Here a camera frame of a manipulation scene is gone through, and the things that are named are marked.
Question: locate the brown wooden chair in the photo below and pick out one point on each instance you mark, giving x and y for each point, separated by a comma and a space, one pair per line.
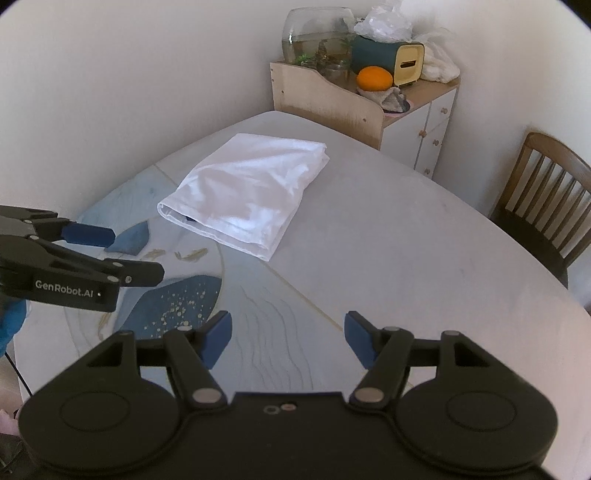
549, 203

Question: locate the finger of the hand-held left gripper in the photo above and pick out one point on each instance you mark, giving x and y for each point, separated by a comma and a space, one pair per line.
87, 234
138, 273

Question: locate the white t-shirt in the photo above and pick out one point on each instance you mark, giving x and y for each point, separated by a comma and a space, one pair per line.
249, 194

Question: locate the clear plastic bag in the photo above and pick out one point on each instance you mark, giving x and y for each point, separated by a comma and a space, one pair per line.
383, 21

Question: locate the white plastic bag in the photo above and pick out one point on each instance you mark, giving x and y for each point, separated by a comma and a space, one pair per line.
438, 57

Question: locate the person's left hand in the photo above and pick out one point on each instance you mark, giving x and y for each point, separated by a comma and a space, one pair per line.
10, 323

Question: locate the grey cloth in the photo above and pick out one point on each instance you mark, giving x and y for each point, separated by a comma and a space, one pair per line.
390, 99

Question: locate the teal and yellow tissue box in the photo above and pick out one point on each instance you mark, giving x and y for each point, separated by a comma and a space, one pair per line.
392, 60

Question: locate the glass fish bowl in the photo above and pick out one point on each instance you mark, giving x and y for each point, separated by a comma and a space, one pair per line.
316, 32

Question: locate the orange fruit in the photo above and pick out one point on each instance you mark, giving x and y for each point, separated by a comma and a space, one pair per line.
374, 78

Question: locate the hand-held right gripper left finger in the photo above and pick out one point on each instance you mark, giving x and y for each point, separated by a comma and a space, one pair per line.
217, 341

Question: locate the small glass jar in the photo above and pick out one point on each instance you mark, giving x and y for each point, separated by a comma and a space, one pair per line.
337, 71

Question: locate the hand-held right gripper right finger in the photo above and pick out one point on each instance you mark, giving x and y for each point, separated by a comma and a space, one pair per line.
360, 341

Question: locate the white wooden cabinet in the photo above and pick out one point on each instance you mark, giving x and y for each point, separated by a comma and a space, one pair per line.
332, 104

